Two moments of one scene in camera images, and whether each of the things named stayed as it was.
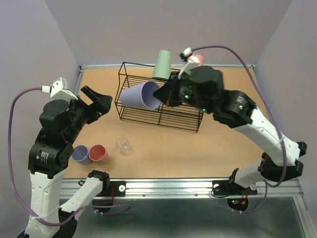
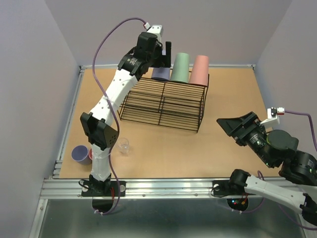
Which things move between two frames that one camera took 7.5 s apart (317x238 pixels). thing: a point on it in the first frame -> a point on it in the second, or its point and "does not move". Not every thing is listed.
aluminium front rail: x=184 y=189 does not move
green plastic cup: x=162 y=68 -> x=180 y=71
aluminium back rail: x=140 y=66 does not move
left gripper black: x=103 y=102 -> x=165 y=61
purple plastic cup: x=141 y=95 -> x=161 y=73
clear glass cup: x=123 y=145 does not move
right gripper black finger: x=163 y=94 -> x=231 y=125
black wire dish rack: x=179 y=116 does not move
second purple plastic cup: x=80 y=154 does not move
